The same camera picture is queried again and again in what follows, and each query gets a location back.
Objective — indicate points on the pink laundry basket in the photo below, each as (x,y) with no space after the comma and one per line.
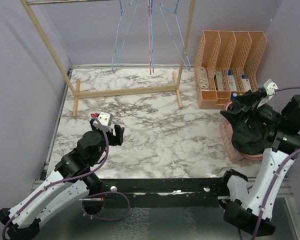
(234,155)

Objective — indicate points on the blue hanger of black shirt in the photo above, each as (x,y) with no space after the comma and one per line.
(128,10)

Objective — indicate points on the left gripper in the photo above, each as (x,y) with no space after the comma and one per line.
(117,139)

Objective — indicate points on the wooden clothes rack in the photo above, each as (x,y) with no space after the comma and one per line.
(106,93)

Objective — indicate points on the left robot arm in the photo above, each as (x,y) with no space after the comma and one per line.
(71,180)

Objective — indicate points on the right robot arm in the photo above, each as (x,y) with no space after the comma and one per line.
(250,209)

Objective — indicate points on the blue wire hanger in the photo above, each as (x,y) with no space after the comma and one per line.
(171,21)
(151,36)

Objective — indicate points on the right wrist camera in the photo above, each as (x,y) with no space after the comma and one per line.
(267,92)

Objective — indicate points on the black pinstripe shirt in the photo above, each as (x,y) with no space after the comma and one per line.
(248,131)

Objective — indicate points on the pink wire hanger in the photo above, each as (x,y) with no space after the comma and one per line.
(149,37)

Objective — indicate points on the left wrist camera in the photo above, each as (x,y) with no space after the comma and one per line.
(103,119)

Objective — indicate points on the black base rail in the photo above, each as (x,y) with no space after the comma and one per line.
(159,193)

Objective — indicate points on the orange file organizer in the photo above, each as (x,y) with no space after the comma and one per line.
(222,54)

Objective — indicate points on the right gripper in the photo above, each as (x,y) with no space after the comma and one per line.
(252,105)

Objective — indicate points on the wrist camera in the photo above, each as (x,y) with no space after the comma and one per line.
(103,119)
(267,92)

